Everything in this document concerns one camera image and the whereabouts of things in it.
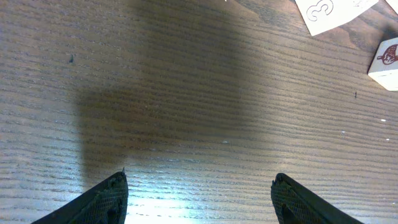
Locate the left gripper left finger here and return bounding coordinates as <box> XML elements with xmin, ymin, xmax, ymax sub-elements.
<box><xmin>32</xmin><ymin>170</ymin><xmax>129</xmax><ymax>224</ymax></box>

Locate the white block red side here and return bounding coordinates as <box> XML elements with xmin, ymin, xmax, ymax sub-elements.
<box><xmin>295</xmin><ymin>0</ymin><xmax>379</xmax><ymax>36</ymax></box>

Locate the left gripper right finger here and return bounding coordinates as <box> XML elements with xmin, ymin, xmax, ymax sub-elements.
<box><xmin>271</xmin><ymin>173</ymin><xmax>362</xmax><ymax>224</ymax></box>

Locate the pale yellow printed block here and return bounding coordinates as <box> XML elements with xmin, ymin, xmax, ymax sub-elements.
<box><xmin>368</xmin><ymin>38</ymin><xmax>398</xmax><ymax>91</ymax></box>

